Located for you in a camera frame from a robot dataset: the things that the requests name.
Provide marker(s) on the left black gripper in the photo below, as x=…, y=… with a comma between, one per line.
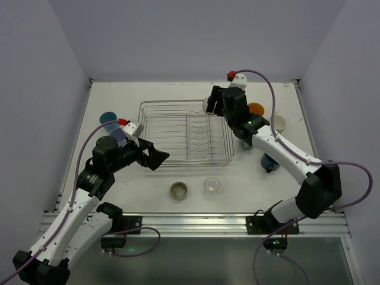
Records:
x=145, y=155

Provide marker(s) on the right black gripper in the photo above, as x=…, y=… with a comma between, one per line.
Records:
x=219, y=99

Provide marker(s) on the cream and brown cup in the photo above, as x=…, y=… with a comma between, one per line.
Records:
x=205, y=106

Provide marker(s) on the lavender plastic tumbler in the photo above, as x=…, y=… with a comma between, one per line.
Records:
x=120, y=136

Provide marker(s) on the floral white mug orange inside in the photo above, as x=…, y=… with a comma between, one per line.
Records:
x=256, y=108

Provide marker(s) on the speckled beige small cup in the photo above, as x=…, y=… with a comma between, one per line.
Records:
x=178, y=191

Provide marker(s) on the light blue plastic tumbler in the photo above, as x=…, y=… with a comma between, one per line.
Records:
x=107, y=117

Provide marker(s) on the yellow-green ceramic mug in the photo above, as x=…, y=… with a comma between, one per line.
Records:
x=278, y=122

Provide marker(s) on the small clear glass cup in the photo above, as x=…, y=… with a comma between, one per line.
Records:
x=211, y=185

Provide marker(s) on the dark blue glossy mug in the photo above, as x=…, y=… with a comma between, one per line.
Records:
x=268, y=163

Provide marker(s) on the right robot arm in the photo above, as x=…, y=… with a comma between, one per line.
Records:
x=320, y=186

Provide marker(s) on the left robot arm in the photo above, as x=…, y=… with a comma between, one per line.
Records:
x=84, y=218

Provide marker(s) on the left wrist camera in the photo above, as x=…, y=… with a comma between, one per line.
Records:
x=133, y=130

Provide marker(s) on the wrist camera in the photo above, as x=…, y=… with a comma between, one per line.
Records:
x=133, y=130
x=237, y=79

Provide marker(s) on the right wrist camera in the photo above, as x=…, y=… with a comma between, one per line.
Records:
x=237, y=79

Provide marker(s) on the steel wire dish rack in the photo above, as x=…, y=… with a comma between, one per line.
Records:
x=182, y=129

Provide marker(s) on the aluminium mounting rail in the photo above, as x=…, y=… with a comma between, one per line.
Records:
x=236, y=225

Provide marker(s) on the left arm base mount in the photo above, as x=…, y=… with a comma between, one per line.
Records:
x=120, y=224

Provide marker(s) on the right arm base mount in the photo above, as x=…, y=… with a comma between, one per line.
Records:
x=262, y=223

